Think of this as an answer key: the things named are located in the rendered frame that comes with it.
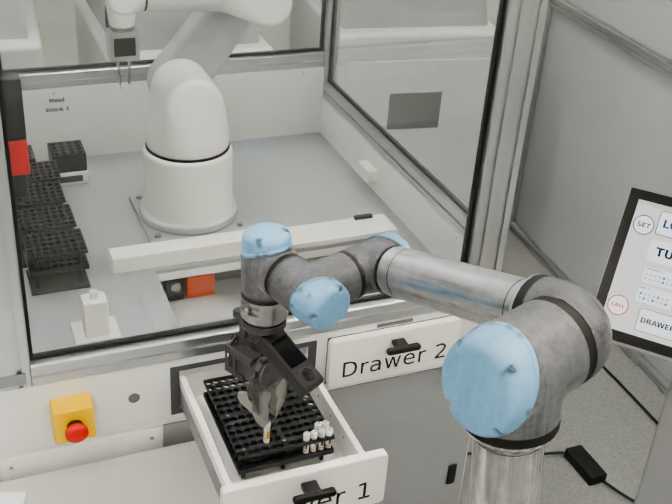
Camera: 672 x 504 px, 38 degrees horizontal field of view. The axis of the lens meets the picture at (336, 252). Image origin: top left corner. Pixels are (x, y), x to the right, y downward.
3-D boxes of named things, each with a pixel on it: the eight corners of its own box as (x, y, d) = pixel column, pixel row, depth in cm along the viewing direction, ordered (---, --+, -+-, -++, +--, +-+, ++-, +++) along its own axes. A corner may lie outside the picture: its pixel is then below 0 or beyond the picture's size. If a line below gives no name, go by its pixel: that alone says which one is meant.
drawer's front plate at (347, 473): (383, 501, 170) (389, 453, 165) (222, 542, 160) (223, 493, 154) (379, 494, 172) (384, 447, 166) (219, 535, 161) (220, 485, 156)
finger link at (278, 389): (261, 401, 168) (260, 359, 163) (286, 416, 165) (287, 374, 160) (248, 410, 166) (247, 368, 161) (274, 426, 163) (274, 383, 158)
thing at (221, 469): (371, 490, 170) (374, 464, 167) (229, 525, 161) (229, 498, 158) (292, 357, 202) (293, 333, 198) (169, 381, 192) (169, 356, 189)
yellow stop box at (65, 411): (97, 439, 176) (94, 408, 172) (56, 448, 173) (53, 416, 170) (92, 421, 180) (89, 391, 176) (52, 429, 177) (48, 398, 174)
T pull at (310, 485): (337, 496, 159) (337, 490, 159) (294, 507, 157) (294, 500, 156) (328, 481, 162) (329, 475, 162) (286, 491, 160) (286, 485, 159)
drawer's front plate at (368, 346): (455, 361, 206) (461, 319, 201) (328, 388, 196) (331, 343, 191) (451, 357, 208) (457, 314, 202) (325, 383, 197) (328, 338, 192)
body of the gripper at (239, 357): (255, 354, 164) (257, 294, 158) (293, 376, 160) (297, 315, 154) (223, 374, 159) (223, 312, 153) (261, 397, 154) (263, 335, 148)
